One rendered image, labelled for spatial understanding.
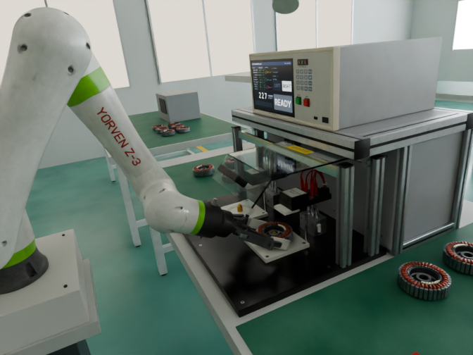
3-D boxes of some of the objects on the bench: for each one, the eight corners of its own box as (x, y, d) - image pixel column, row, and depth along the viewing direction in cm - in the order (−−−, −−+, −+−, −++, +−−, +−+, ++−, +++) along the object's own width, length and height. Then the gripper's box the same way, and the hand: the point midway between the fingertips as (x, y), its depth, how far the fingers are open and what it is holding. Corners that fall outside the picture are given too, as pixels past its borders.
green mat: (163, 214, 134) (163, 213, 134) (137, 173, 186) (137, 173, 186) (345, 164, 169) (345, 164, 169) (280, 141, 221) (280, 141, 221)
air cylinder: (313, 237, 103) (313, 221, 102) (299, 227, 110) (299, 212, 108) (326, 232, 105) (326, 216, 103) (312, 222, 112) (312, 208, 110)
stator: (505, 272, 83) (507, 260, 82) (462, 279, 82) (464, 267, 81) (470, 248, 94) (472, 237, 92) (432, 254, 93) (434, 243, 92)
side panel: (395, 256, 94) (404, 146, 83) (386, 251, 96) (394, 144, 85) (459, 228, 104) (475, 127, 93) (450, 225, 107) (464, 126, 96)
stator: (268, 254, 95) (267, 243, 94) (250, 237, 104) (248, 227, 103) (300, 242, 99) (300, 231, 98) (279, 227, 109) (279, 217, 107)
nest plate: (230, 227, 114) (229, 225, 113) (214, 211, 127) (213, 208, 126) (268, 215, 119) (267, 213, 119) (248, 201, 132) (248, 198, 132)
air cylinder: (273, 208, 124) (272, 195, 122) (263, 202, 131) (262, 189, 129) (284, 205, 126) (284, 191, 124) (274, 198, 133) (273, 186, 131)
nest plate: (265, 263, 93) (265, 259, 93) (242, 239, 106) (241, 236, 105) (310, 246, 99) (309, 243, 98) (281, 226, 111) (281, 222, 111)
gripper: (240, 227, 80) (305, 242, 90) (205, 194, 101) (261, 209, 112) (229, 256, 81) (295, 267, 91) (196, 216, 102) (253, 229, 113)
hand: (273, 234), depth 101 cm, fingers open, 13 cm apart
